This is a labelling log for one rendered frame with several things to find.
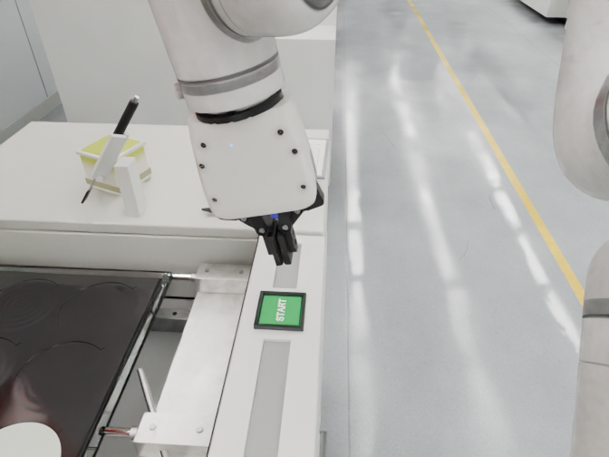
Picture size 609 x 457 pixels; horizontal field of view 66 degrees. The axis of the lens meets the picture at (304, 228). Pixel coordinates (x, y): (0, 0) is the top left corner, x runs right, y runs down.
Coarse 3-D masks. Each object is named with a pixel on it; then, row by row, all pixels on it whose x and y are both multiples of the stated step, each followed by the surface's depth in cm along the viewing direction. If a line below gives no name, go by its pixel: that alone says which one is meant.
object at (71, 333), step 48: (0, 288) 66; (48, 288) 66; (96, 288) 66; (144, 288) 66; (0, 336) 59; (48, 336) 59; (96, 336) 59; (0, 384) 53; (48, 384) 53; (96, 384) 53
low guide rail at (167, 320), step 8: (160, 312) 69; (168, 312) 69; (176, 312) 69; (184, 312) 69; (160, 320) 68; (168, 320) 68; (176, 320) 68; (184, 320) 68; (152, 328) 69; (160, 328) 69; (168, 328) 69; (176, 328) 69
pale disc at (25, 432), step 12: (0, 432) 49; (12, 432) 49; (24, 432) 49; (36, 432) 49; (48, 432) 49; (0, 444) 47; (12, 444) 47; (24, 444) 47; (36, 444) 47; (48, 444) 47; (60, 444) 47; (0, 456) 46; (12, 456) 46; (24, 456) 46; (36, 456) 46; (48, 456) 46; (60, 456) 46
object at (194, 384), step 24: (192, 312) 65; (216, 312) 65; (192, 336) 61; (216, 336) 61; (192, 360) 58; (216, 360) 58; (168, 384) 55; (192, 384) 55; (216, 384) 55; (168, 408) 53; (192, 408) 53; (216, 408) 53; (144, 456) 48
